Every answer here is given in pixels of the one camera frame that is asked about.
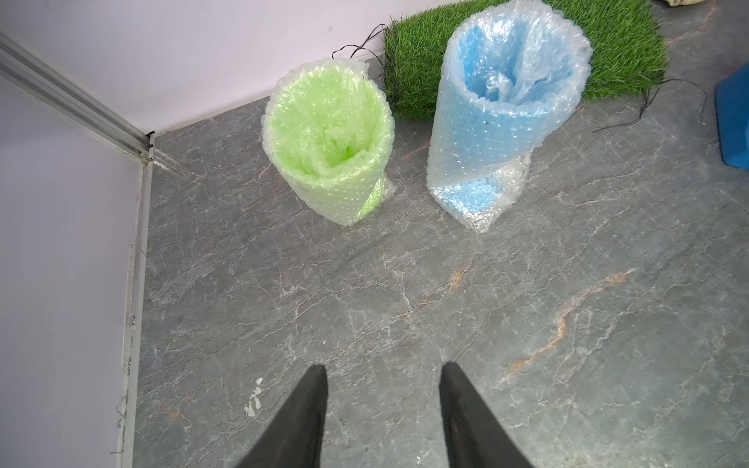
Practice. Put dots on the blue tape dispenser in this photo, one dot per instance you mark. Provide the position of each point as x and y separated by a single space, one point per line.
732 107

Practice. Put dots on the bubble wrap sheet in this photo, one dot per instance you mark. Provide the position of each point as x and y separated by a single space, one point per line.
330 140
503 111

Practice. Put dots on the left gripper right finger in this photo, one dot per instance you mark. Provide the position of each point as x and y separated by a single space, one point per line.
473 435

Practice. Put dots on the green plastic wine glass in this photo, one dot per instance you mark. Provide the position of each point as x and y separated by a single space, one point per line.
339 146

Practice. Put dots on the green artificial grass mat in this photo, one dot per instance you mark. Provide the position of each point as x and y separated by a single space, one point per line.
629 53

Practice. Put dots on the blue plastic wine glass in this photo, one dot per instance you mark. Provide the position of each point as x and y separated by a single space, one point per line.
497 88

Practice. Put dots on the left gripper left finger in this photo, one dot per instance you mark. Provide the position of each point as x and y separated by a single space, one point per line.
294 438

